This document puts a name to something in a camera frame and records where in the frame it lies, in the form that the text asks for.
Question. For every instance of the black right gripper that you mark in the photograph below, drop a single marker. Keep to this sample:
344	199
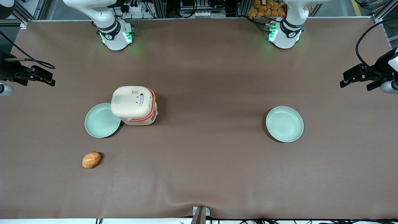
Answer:
6	70

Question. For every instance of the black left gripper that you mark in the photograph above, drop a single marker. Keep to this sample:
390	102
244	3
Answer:
382	66

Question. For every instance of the beige toy rice cooker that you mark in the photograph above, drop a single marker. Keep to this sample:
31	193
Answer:
132	104

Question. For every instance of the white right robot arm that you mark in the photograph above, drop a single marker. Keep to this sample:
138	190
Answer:
113	37

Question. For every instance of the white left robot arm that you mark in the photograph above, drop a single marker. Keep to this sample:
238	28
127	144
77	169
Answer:
287	34

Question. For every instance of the light green plate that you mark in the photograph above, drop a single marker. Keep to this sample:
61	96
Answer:
99	123
284	124

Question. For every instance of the orange bread roll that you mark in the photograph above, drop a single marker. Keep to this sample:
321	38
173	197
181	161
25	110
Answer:
91	160

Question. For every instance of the pile of orange buns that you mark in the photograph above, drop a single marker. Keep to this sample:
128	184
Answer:
264	9

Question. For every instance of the white power strip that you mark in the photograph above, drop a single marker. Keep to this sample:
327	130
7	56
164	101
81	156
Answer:
133	7

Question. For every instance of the black electronics box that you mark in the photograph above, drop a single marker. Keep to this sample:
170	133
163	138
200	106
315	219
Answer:
202	7

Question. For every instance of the brown table cloth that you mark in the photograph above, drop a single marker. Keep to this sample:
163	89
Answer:
202	155

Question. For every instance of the aluminium frame profile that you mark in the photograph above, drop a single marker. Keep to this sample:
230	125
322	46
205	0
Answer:
21	17
377	17

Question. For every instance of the aluminium frame post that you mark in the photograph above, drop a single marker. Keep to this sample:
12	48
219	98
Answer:
243	7
159	7

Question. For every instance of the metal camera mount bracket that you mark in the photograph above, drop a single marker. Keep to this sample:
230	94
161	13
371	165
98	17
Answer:
200	214

